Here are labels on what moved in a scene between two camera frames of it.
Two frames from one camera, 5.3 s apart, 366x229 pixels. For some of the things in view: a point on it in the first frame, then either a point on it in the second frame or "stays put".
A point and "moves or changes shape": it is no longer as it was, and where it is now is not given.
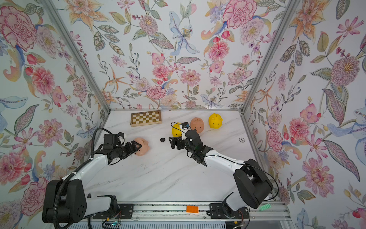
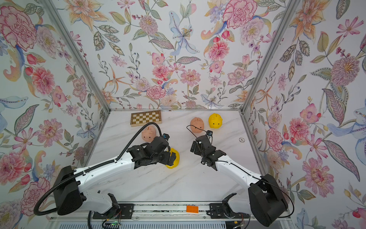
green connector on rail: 265,206 stays put
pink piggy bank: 145,147 moves or changes shape
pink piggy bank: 197,123 stays put
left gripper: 130,150 -> 167,161
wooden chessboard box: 146,118 stays put
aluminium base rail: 198,212 stays put
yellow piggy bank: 215,120 stays put
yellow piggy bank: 176,132 -> 177,159
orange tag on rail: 193,209 stays put
